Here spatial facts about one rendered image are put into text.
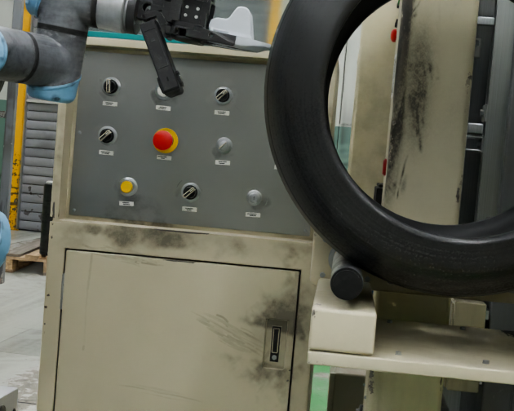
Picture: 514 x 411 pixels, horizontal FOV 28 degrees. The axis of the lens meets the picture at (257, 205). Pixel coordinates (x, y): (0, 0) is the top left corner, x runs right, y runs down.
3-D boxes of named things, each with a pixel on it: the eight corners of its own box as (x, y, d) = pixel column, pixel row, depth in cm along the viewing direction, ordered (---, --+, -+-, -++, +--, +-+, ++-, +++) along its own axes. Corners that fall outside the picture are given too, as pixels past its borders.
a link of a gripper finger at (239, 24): (275, 11, 146) (212, -1, 147) (267, 52, 147) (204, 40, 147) (276, 15, 149) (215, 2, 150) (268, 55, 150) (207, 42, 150)
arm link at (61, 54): (-5, 90, 150) (8, 15, 148) (50, 97, 159) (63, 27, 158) (33, 100, 146) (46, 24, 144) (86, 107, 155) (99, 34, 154)
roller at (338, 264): (361, 271, 173) (334, 273, 173) (359, 245, 173) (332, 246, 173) (364, 300, 138) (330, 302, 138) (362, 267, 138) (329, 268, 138)
